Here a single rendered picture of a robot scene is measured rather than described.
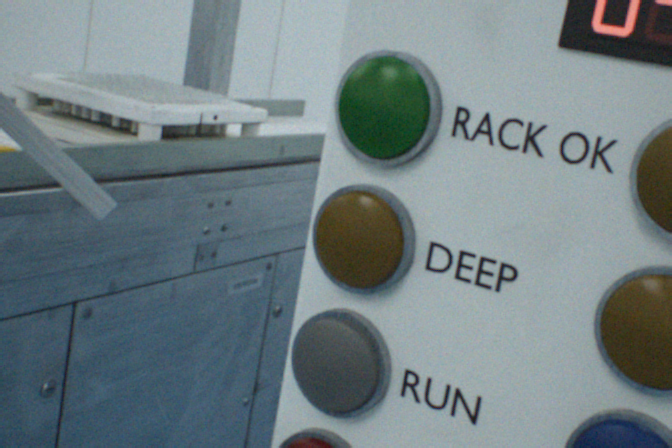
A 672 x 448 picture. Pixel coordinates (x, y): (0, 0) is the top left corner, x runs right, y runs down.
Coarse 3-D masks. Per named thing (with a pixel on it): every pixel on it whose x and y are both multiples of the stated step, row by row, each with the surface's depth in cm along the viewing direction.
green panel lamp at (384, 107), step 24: (360, 72) 26; (384, 72) 25; (408, 72) 25; (360, 96) 26; (384, 96) 25; (408, 96) 25; (360, 120) 26; (384, 120) 25; (408, 120) 25; (360, 144) 26; (384, 144) 26; (408, 144) 25
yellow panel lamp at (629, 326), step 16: (624, 288) 23; (640, 288) 23; (656, 288) 23; (608, 304) 23; (624, 304) 23; (640, 304) 23; (656, 304) 23; (608, 320) 23; (624, 320) 23; (640, 320) 23; (656, 320) 23; (608, 336) 23; (624, 336) 23; (640, 336) 23; (656, 336) 23; (608, 352) 23; (624, 352) 23; (640, 352) 23; (656, 352) 23; (624, 368) 23; (640, 368) 23; (656, 368) 23; (656, 384) 23
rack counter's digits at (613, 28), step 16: (592, 0) 23; (608, 0) 23; (624, 0) 23; (640, 0) 23; (656, 0) 22; (592, 16) 23; (608, 16) 23; (624, 16) 23; (640, 16) 23; (656, 16) 22; (592, 32) 23; (608, 32) 23; (624, 32) 23; (640, 32) 23; (656, 32) 22
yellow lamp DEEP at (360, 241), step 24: (360, 192) 26; (336, 216) 26; (360, 216) 26; (384, 216) 26; (336, 240) 26; (360, 240) 26; (384, 240) 26; (336, 264) 27; (360, 264) 26; (384, 264) 26; (360, 288) 27
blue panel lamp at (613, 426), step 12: (612, 420) 24; (624, 420) 24; (588, 432) 24; (600, 432) 24; (612, 432) 23; (624, 432) 23; (636, 432) 23; (648, 432) 23; (576, 444) 24; (588, 444) 24; (600, 444) 24; (612, 444) 23; (624, 444) 23; (636, 444) 23; (648, 444) 23; (660, 444) 23
